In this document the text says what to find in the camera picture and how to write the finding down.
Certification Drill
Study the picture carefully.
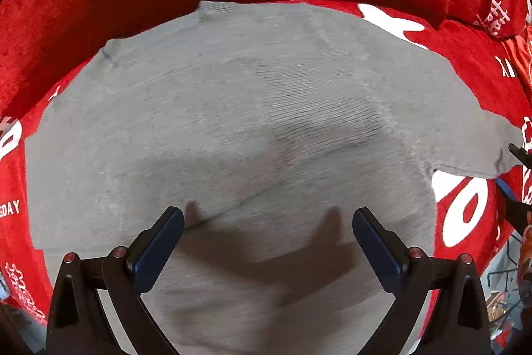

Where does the black metal rack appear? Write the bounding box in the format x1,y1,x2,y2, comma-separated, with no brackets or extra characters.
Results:
488,234,525,299

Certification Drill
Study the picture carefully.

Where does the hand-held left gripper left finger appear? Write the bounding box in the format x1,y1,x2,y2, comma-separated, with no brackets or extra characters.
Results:
46,206,185,355

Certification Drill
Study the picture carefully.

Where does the grey knitted garment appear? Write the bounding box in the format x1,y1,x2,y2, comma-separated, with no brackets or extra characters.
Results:
25,0,523,355

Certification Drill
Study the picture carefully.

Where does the orange patterned cloth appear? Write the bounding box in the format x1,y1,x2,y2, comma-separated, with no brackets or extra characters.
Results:
501,24,532,89

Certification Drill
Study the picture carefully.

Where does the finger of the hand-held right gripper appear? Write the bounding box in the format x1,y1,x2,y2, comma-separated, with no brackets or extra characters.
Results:
508,144,532,169
496,178,532,236

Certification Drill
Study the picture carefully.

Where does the red gold gift box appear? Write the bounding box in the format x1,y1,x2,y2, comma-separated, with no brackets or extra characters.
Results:
485,290,518,324

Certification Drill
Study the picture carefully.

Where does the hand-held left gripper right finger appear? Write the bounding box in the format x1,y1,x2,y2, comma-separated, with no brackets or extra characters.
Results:
352,207,492,355

